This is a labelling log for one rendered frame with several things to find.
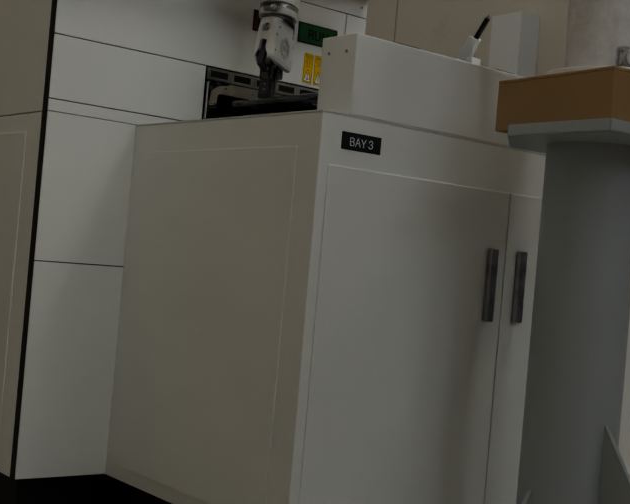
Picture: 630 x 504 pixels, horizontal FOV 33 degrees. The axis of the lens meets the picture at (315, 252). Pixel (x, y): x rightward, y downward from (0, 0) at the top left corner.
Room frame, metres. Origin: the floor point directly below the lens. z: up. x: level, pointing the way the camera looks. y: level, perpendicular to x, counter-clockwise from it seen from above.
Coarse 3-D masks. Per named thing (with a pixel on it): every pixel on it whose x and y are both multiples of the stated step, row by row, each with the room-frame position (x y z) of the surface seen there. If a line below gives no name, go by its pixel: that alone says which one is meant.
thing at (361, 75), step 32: (352, 64) 1.83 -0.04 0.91; (384, 64) 1.87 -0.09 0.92; (416, 64) 1.92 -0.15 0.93; (448, 64) 1.97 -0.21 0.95; (320, 96) 1.90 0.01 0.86; (352, 96) 1.83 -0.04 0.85; (384, 96) 1.88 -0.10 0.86; (416, 96) 1.92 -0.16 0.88; (448, 96) 1.97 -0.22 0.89; (480, 96) 2.03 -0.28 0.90; (448, 128) 1.98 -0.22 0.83; (480, 128) 2.03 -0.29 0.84
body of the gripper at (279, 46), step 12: (264, 24) 2.30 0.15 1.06; (276, 24) 2.28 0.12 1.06; (288, 24) 2.33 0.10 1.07; (264, 36) 2.28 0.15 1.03; (276, 36) 2.28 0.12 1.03; (288, 36) 2.33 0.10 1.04; (276, 48) 2.28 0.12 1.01; (288, 48) 2.33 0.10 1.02; (276, 60) 2.28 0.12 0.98; (288, 60) 2.34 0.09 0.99; (288, 72) 2.35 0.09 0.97
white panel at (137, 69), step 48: (96, 0) 2.20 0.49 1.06; (144, 0) 2.27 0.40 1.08; (192, 0) 2.35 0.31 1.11; (240, 0) 2.43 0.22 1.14; (336, 0) 2.60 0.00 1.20; (48, 48) 2.17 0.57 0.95; (96, 48) 2.21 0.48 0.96; (144, 48) 2.28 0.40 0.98; (192, 48) 2.35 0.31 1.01; (240, 48) 2.43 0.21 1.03; (48, 96) 2.15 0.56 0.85; (96, 96) 2.22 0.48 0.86; (144, 96) 2.29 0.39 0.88; (192, 96) 2.36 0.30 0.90
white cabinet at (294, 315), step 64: (192, 128) 2.10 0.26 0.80; (256, 128) 1.94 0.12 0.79; (320, 128) 1.79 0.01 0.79; (384, 128) 1.88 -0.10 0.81; (192, 192) 2.08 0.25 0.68; (256, 192) 1.92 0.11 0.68; (320, 192) 1.80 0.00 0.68; (384, 192) 1.88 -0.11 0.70; (448, 192) 1.98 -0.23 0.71; (512, 192) 2.10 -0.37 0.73; (128, 256) 2.26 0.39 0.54; (192, 256) 2.06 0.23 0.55; (256, 256) 1.90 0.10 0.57; (320, 256) 1.80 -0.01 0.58; (384, 256) 1.89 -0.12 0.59; (448, 256) 1.99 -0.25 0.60; (512, 256) 2.10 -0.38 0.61; (128, 320) 2.24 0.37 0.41; (192, 320) 2.05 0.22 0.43; (256, 320) 1.89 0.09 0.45; (320, 320) 1.81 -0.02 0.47; (384, 320) 1.90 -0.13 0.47; (448, 320) 2.00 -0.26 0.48; (512, 320) 2.11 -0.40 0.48; (128, 384) 2.22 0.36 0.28; (192, 384) 2.03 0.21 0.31; (256, 384) 1.88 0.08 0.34; (320, 384) 1.82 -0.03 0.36; (384, 384) 1.91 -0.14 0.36; (448, 384) 2.01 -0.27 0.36; (512, 384) 2.12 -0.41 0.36; (128, 448) 2.20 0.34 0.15; (192, 448) 2.02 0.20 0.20; (256, 448) 1.87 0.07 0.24; (320, 448) 1.82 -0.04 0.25; (384, 448) 1.92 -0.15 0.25; (448, 448) 2.02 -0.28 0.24; (512, 448) 2.14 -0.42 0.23
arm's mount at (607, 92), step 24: (576, 72) 1.74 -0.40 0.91; (600, 72) 1.70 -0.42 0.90; (624, 72) 1.70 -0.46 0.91; (504, 96) 1.87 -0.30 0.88; (528, 96) 1.82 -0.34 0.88; (552, 96) 1.78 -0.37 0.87; (576, 96) 1.74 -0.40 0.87; (600, 96) 1.70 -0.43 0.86; (624, 96) 1.70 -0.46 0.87; (504, 120) 1.87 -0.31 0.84; (528, 120) 1.82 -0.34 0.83; (552, 120) 1.78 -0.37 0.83; (624, 120) 1.70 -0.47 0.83
